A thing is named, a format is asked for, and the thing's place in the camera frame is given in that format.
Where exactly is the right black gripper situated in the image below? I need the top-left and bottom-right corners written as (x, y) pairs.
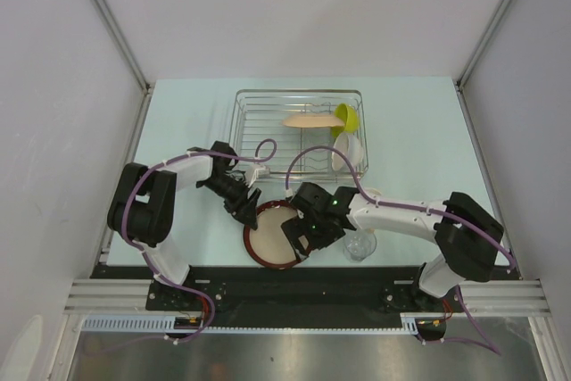
top-left (282, 212), bottom-right (345, 262)

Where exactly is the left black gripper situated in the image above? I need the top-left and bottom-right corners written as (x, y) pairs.
top-left (198, 174), bottom-right (261, 229)

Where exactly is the red rimmed beige plate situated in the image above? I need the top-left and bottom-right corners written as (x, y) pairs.
top-left (243, 200), bottom-right (309, 269)

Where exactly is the clear drinking glass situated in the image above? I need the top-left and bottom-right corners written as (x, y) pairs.
top-left (343, 230), bottom-right (377, 262)

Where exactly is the yellow mug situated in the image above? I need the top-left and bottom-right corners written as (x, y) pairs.
top-left (364, 187), bottom-right (382, 197)

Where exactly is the metal wire dish rack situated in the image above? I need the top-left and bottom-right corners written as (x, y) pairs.
top-left (228, 88), bottom-right (368, 179)

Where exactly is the white bowl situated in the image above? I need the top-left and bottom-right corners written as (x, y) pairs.
top-left (331, 132), bottom-right (364, 171)

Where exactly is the beige bird pattern plate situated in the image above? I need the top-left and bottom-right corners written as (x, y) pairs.
top-left (282, 113), bottom-right (344, 128)

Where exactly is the lime green bowl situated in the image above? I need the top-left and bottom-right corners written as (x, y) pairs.
top-left (330, 104), bottom-right (360, 137)

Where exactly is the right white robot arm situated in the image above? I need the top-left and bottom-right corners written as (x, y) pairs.
top-left (281, 182), bottom-right (504, 311)

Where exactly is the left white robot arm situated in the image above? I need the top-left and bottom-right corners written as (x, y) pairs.
top-left (107, 141), bottom-right (261, 310)

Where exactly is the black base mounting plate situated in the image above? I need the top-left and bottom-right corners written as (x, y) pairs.
top-left (91, 264), bottom-right (523, 329)

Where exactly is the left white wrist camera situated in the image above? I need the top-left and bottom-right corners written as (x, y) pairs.
top-left (244, 163), bottom-right (270, 187)

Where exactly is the light blue cable duct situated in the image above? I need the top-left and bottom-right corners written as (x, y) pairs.
top-left (82, 315), bottom-right (418, 335)

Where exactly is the aluminium frame rail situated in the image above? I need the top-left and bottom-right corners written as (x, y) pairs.
top-left (63, 279), bottom-right (551, 317)

